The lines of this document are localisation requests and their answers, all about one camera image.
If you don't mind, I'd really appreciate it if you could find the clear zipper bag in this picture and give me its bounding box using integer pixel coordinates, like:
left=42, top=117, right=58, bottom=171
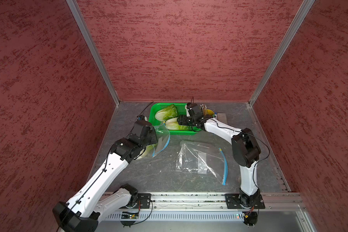
left=137, top=121, right=171, bottom=160
left=176, top=141, right=228, bottom=186

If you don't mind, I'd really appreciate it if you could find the chinese cabbage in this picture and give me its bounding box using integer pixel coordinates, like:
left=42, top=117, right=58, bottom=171
left=165, top=118, right=191, bottom=131
left=155, top=104, right=179, bottom=122
left=137, top=144, right=158, bottom=159

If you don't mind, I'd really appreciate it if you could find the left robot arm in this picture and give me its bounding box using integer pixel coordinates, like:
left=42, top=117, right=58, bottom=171
left=53, top=115, right=158, bottom=232

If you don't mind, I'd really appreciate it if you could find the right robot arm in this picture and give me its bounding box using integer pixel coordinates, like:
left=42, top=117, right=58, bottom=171
left=177, top=102, right=261, bottom=208

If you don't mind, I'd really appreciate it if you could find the chinese cabbage back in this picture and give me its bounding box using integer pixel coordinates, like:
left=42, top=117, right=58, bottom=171
left=155, top=104, right=179, bottom=122

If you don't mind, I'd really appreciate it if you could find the yellow pencil cup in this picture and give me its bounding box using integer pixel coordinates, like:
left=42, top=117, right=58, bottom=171
left=206, top=109, right=215, bottom=117

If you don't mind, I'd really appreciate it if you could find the green plastic basket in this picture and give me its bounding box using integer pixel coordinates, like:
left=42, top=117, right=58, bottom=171
left=148, top=103, right=200, bottom=135

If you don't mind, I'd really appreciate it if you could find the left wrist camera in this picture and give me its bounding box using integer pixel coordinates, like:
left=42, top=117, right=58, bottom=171
left=137, top=115, right=148, bottom=121

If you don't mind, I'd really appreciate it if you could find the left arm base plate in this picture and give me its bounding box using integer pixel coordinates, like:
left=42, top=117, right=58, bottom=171
left=123, top=193, right=152, bottom=209

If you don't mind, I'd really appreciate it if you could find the aluminium front rail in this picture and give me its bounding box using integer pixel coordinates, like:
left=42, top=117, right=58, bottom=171
left=150, top=192, right=307, bottom=212

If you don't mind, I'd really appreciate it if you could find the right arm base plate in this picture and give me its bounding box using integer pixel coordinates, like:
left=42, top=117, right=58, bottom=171
left=224, top=192, right=265, bottom=210

